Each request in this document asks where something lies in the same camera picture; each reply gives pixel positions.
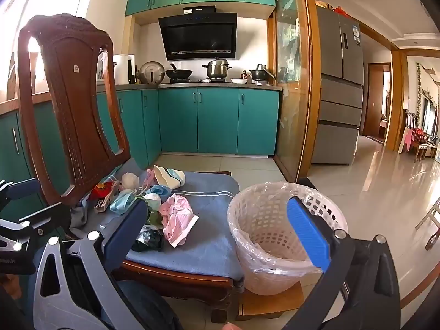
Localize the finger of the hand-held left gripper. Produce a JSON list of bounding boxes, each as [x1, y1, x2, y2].
[[0, 178, 41, 213], [0, 202, 65, 252]]

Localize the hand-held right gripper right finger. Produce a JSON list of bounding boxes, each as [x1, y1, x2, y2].
[[280, 196, 403, 330]]

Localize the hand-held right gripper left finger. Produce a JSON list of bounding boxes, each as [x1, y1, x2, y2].
[[32, 197, 152, 330]]

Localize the dark foil wrapper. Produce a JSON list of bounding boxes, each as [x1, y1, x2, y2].
[[131, 225, 165, 252]]

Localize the light blue face mask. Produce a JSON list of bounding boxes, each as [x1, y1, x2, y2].
[[109, 189, 137, 214]]

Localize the white toothpaste box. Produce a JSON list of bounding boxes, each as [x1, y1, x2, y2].
[[93, 183, 122, 214]]

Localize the white plastic waste basket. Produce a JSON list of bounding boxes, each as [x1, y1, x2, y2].
[[227, 181, 348, 296]]

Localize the red snack packet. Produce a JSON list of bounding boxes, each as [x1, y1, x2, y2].
[[89, 180, 119, 202]]

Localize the white mesh bath sponge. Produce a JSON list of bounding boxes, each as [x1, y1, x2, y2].
[[121, 172, 140, 191]]

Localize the blue fringed cloth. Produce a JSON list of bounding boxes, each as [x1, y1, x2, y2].
[[148, 185, 174, 202]]

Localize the pink plastic bag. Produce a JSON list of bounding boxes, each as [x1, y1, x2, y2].
[[159, 193, 200, 248]]

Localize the white blue paper cup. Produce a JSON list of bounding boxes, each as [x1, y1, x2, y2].
[[153, 165, 186, 190]]

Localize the grey cloth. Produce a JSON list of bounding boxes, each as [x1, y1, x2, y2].
[[70, 205, 90, 229]]

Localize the flat cardboard box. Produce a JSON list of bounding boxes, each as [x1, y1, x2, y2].
[[235, 279, 305, 321]]

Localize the blue striped towel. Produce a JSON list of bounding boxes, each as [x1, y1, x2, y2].
[[69, 158, 245, 282]]

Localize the carved wooden chair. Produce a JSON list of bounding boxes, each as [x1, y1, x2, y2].
[[15, 13, 241, 324]]

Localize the wooden table leg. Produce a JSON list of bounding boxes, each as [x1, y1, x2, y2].
[[414, 196, 440, 252]]

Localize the pink hanging cloth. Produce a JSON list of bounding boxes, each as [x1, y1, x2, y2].
[[398, 127, 413, 154]]

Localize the teal lower cabinets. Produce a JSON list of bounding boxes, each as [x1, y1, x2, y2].
[[0, 87, 283, 215]]

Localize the grey refrigerator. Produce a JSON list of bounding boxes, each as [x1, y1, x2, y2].
[[311, 6, 365, 166]]

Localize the wooden room door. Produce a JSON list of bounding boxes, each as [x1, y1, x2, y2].
[[363, 62, 392, 144]]

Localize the wooden living room chairs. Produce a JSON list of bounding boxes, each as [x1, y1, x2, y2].
[[400, 109, 439, 163]]

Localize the glass sliding door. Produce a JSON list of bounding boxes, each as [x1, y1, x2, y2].
[[267, 0, 322, 183]]

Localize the white countertop appliance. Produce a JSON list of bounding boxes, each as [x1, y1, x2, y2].
[[112, 54, 136, 85]]

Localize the round steel lid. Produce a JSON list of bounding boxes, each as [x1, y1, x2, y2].
[[137, 61, 166, 85]]

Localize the black pot with lid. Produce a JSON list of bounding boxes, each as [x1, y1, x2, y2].
[[249, 64, 276, 83]]

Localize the gas stove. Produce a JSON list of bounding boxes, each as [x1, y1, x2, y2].
[[170, 77, 228, 84]]

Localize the black wok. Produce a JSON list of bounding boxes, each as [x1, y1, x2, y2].
[[165, 63, 194, 79]]

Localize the kitchen window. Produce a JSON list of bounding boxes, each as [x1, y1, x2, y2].
[[0, 0, 97, 104]]

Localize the green vine garland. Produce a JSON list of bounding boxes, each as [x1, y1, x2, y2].
[[414, 62, 425, 122]]

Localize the steel stock pot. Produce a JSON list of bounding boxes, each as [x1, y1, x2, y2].
[[202, 57, 233, 79]]

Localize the black range hood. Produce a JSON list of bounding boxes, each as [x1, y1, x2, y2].
[[158, 5, 238, 61]]

